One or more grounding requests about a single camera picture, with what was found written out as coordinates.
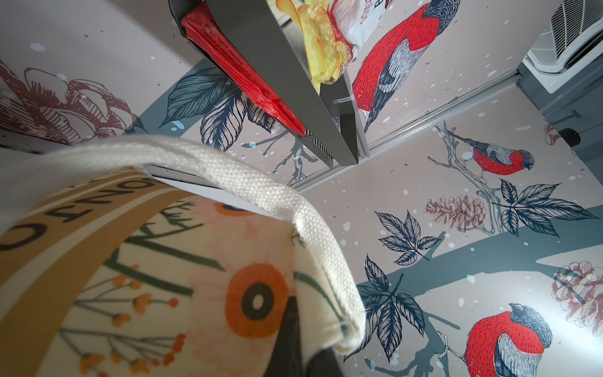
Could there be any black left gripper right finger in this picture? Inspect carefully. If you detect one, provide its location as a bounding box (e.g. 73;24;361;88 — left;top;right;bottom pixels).
306;348;344;377

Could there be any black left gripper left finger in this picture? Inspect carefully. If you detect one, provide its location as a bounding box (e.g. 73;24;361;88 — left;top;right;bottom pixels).
264;296;304;377

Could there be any cream canvas tote bag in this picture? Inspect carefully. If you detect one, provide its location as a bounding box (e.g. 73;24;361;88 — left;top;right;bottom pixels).
1;136;367;376

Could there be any red Chuba cassava chips bag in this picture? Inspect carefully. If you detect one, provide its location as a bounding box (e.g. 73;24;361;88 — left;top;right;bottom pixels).
178;1;391;135

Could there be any white air conditioner unit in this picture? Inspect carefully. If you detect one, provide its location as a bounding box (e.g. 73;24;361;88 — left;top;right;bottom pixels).
523;0;602;94

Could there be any black wall-mounted basket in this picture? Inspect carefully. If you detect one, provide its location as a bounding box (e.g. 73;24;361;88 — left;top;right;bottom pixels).
169;1;366;167

